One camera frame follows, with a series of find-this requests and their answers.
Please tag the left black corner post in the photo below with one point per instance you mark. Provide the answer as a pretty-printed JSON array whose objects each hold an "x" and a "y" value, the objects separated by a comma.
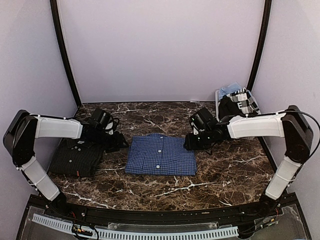
[{"x": 63, "y": 52}]

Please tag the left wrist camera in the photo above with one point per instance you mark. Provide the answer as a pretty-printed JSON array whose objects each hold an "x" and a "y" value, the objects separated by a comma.
[{"x": 99, "y": 118}]

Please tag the black garment in basket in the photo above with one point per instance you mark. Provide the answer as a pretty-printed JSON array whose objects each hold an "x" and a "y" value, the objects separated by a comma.
[{"x": 227, "y": 107}]

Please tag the black front rail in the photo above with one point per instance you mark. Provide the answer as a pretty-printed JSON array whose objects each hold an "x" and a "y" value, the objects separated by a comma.
[{"x": 235, "y": 215}]

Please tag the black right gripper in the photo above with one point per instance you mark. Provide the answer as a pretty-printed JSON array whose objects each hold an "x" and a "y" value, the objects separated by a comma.
[{"x": 191, "y": 144}]

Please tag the white plastic laundry basket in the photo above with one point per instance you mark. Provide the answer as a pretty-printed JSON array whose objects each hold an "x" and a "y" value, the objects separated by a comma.
[{"x": 217, "y": 102}]

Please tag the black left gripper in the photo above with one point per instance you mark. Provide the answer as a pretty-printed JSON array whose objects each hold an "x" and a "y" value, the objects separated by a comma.
[{"x": 117, "y": 143}]

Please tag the black corner post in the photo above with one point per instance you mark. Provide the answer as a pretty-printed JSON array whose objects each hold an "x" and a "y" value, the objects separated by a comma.
[
  {"x": 260, "y": 44},
  {"x": 63, "y": 52}
]

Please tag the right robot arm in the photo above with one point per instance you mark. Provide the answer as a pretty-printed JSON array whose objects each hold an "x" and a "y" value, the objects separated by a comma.
[{"x": 289, "y": 126}]

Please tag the black white plaid shirt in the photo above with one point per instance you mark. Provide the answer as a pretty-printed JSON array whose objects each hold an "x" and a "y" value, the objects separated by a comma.
[{"x": 245, "y": 101}]

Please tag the light blue shirt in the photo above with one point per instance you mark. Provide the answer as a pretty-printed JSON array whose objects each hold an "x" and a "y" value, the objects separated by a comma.
[{"x": 223, "y": 91}]

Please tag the blue checkered long sleeve shirt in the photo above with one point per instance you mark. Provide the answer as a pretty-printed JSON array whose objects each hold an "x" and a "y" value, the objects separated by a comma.
[{"x": 160, "y": 155}]

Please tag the right black corner post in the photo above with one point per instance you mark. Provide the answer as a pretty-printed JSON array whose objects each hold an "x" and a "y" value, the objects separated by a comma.
[{"x": 260, "y": 44}]

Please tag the white slotted cable duct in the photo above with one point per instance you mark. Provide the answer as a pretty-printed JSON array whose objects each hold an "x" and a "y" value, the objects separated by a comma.
[{"x": 121, "y": 231}]

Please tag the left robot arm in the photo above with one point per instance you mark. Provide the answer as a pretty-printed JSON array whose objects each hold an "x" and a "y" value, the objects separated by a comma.
[{"x": 27, "y": 129}]

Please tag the folded black striped shirt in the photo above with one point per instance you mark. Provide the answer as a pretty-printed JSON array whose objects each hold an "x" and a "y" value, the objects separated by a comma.
[{"x": 76, "y": 157}]

